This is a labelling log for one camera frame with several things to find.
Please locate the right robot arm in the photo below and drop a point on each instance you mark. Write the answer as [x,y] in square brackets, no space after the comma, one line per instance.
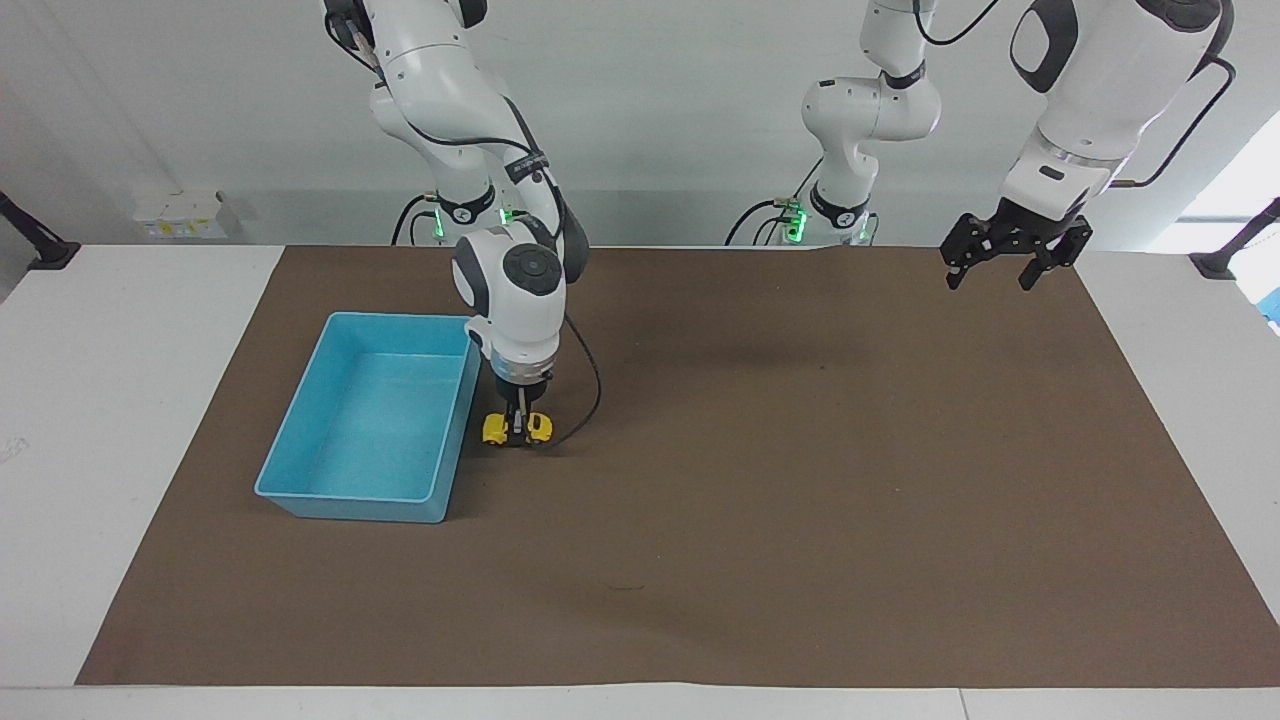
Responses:
[430,75]

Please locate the white wall socket box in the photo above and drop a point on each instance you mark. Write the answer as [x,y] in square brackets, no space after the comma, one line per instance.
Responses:
[185,215]

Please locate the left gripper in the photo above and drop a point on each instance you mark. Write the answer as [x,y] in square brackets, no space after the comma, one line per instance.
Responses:
[1030,226]

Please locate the light blue plastic bin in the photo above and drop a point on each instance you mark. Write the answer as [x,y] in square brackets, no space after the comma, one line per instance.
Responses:
[372,420]

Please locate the yellow toy beetle car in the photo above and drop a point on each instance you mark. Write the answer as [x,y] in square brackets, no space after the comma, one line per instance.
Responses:
[492,429]

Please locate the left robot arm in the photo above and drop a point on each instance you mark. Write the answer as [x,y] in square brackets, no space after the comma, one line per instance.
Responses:
[1090,90]

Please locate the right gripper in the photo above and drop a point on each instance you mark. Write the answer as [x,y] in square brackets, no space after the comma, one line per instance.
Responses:
[523,384]

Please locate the black stand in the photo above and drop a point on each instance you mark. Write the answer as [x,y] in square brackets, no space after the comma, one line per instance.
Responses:
[45,250]
[1230,255]

